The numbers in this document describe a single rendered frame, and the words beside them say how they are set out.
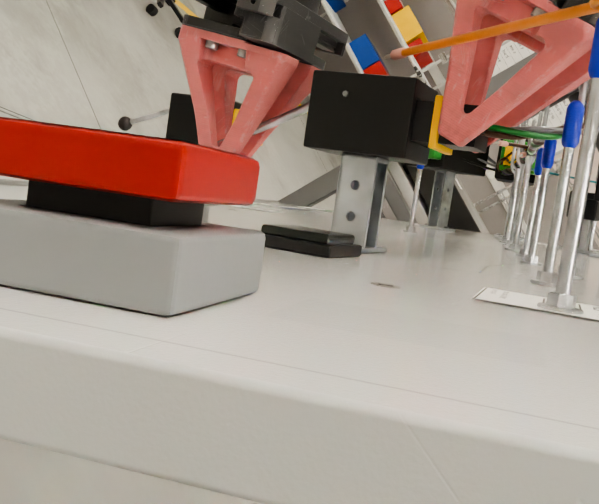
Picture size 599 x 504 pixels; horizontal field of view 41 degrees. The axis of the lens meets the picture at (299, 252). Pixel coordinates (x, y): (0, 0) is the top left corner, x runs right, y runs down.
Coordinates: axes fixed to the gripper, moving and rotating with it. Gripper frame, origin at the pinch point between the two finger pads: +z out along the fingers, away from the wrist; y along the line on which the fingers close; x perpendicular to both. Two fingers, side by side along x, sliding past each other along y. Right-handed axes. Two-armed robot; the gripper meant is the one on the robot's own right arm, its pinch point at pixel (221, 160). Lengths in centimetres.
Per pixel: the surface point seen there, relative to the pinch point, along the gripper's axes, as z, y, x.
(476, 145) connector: -4.7, -0.6, -14.0
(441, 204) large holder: 1, 67, 5
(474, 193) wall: 7, 746, 159
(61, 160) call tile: -1.0, -27.2, -12.6
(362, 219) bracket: 0.5, -0.7, -9.5
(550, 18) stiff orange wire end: -9.3, -9.9, -17.4
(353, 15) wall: -134, 755, 344
